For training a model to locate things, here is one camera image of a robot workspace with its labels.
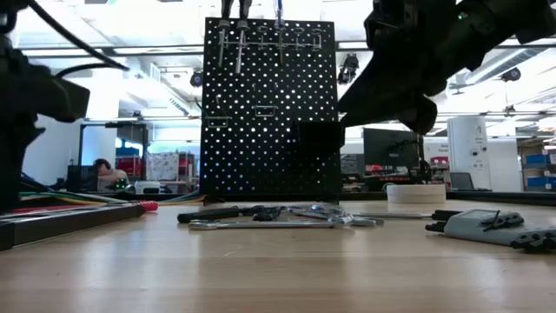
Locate white box device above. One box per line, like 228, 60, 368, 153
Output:
135, 181, 162, 195

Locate person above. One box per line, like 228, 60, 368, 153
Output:
93, 158, 129, 192

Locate shelf with blue bins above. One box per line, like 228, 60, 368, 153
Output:
516, 137, 556, 192

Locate hex key set grey holder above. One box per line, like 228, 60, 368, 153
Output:
424, 208, 556, 255

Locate red storage cabinet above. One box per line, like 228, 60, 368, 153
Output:
116, 156, 143, 178

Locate white patterned panel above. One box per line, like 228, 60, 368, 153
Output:
145, 151, 180, 182

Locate black computer monitor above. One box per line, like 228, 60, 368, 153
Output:
363, 128, 425, 169

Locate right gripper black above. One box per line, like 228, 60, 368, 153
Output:
337, 0, 470, 136

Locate black metal pegboard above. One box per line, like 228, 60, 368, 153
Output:
201, 17, 343, 203

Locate white masking tape roll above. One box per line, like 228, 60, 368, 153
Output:
386, 183, 447, 204

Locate metal ring screwdriver rack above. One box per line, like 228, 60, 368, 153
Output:
215, 21, 326, 50

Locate multicoloured wire bundle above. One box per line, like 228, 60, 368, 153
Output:
19, 171, 205, 206

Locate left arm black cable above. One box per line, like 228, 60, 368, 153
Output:
28, 0, 130, 79

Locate black wire stripper pliers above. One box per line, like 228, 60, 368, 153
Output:
176, 204, 286, 225

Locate red T-handle hex key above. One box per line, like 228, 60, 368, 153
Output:
12, 199, 160, 215

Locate blue clear-handled screwdriver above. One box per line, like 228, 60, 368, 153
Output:
273, 0, 288, 66

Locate black aluminium table frame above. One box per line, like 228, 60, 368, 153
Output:
80, 190, 556, 206

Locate grey laptop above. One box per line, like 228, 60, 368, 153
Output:
449, 171, 475, 191

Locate double-prong metal pegboard hook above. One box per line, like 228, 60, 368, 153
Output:
249, 80, 279, 117
190, 93, 231, 129

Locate black mesh crate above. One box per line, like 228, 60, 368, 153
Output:
67, 164, 99, 193

